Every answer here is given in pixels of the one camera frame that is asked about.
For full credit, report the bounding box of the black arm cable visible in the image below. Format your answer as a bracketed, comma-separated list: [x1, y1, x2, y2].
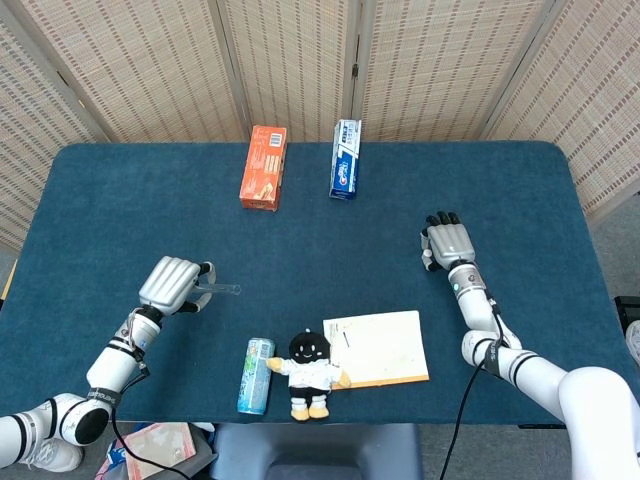
[438, 299, 506, 480]
[110, 364, 194, 480]

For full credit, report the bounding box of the cream notepad orange edge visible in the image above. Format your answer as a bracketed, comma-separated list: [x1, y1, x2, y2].
[322, 309, 431, 390]

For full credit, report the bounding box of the black plush doll white coat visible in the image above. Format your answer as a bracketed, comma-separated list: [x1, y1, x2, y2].
[265, 327, 353, 423]

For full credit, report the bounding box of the dark grey bag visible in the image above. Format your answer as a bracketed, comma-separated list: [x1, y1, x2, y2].
[188, 423, 219, 480]

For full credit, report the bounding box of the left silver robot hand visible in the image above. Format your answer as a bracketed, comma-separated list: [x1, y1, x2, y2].
[138, 256, 218, 317]

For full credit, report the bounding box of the clear glass test tube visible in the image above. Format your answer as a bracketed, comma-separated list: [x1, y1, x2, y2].
[194, 282, 242, 296]

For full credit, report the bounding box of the translucent white bag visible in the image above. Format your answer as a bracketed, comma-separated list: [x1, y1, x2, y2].
[624, 319, 640, 362]

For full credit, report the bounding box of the dark blue chair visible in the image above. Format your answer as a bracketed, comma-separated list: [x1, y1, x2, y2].
[209, 422, 425, 480]

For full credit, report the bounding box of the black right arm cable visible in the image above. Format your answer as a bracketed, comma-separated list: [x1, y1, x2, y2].
[438, 299, 506, 480]

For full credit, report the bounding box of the white sneaker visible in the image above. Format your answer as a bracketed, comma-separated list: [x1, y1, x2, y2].
[19, 437, 85, 474]

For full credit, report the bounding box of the wooden board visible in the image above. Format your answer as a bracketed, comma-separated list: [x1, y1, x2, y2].
[2, 258, 19, 300]

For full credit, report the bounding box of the woven folding screen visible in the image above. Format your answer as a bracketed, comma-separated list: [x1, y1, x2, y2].
[0, 0, 640, 251]

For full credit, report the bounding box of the dark blue tablecloth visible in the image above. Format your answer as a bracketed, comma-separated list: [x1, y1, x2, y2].
[0, 141, 617, 426]

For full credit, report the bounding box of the blue white package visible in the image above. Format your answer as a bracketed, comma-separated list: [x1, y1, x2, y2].
[94, 434, 129, 480]

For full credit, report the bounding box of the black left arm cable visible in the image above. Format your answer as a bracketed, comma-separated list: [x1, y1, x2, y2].
[110, 364, 194, 480]

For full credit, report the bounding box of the pink plastic package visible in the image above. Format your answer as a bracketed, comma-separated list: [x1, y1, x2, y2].
[123, 422, 197, 480]

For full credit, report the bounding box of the blue white toothpaste box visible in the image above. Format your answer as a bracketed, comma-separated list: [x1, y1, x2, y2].
[328, 118, 363, 201]

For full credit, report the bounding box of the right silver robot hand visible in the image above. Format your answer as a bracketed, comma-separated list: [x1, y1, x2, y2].
[418, 210, 477, 274]

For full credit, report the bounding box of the light blue drink can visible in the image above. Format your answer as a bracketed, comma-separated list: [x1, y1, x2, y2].
[236, 337, 277, 416]

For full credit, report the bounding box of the black box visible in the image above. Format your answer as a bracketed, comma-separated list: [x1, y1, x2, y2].
[613, 296, 640, 331]

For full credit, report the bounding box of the orange cardboard box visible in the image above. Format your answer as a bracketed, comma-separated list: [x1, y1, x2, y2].
[238, 124, 288, 213]

